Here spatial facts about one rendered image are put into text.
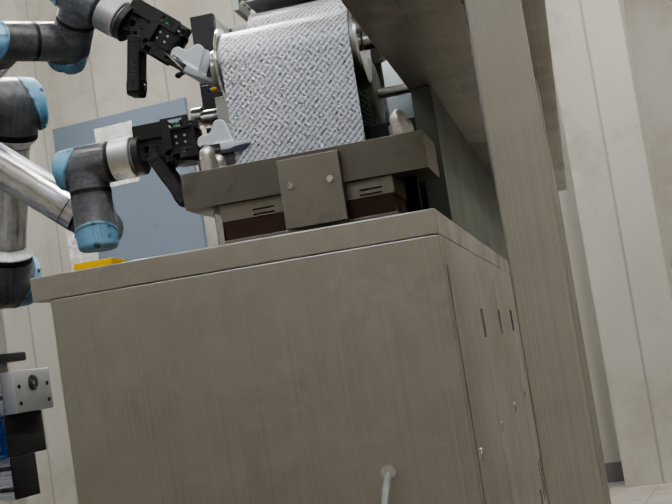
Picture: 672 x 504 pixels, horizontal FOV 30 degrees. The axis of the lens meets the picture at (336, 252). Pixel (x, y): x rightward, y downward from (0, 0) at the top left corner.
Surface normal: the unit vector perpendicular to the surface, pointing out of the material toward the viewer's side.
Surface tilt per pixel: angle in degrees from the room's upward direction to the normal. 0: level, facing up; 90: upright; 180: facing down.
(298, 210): 90
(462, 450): 90
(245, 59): 90
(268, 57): 90
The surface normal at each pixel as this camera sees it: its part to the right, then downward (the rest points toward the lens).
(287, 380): -0.19, -0.05
